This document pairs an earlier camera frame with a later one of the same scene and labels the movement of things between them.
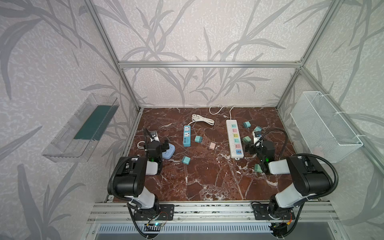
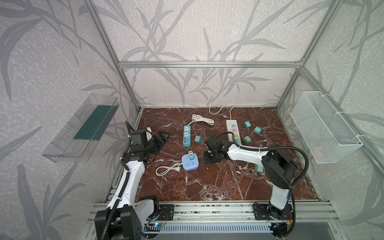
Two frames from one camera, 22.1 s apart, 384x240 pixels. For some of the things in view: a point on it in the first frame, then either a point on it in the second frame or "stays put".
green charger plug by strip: x=247 y=139 stays put
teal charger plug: x=257 y=129 stays put
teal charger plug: x=198 y=139 stays put
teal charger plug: x=247 y=124 stays put
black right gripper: x=259 y=147 → x=212 y=154
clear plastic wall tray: x=76 y=141 stays put
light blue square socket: x=169 y=153 → x=190 y=154
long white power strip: x=235 y=144 stays put
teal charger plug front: x=186 y=160 → x=191 y=155
